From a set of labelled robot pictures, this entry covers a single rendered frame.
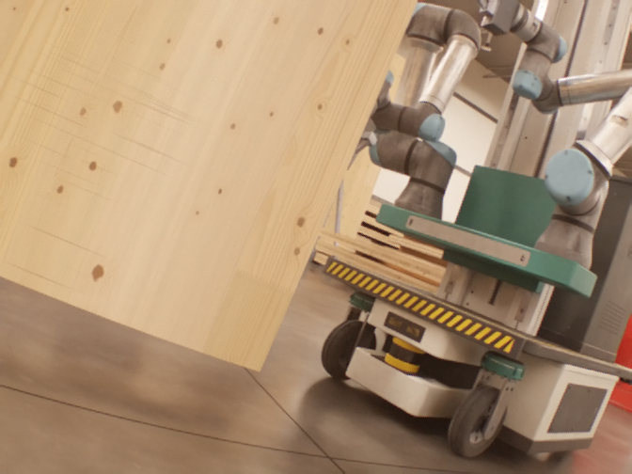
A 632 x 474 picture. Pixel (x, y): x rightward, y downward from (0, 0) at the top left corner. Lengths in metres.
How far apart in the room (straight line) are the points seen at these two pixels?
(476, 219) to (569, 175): 0.50
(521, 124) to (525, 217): 0.33
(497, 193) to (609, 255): 0.38
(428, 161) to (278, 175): 0.70
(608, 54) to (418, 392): 1.09
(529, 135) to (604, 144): 0.54
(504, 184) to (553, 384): 0.59
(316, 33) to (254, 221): 0.38
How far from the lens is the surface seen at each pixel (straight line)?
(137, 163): 1.08
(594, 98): 1.58
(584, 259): 1.44
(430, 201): 1.71
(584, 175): 1.31
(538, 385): 1.51
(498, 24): 1.43
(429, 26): 1.83
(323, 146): 1.16
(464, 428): 1.37
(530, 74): 1.48
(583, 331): 1.73
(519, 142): 1.85
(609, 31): 1.86
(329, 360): 1.67
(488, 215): 1.73
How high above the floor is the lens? 0.37
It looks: level
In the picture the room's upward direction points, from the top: 21 degrees clockwise
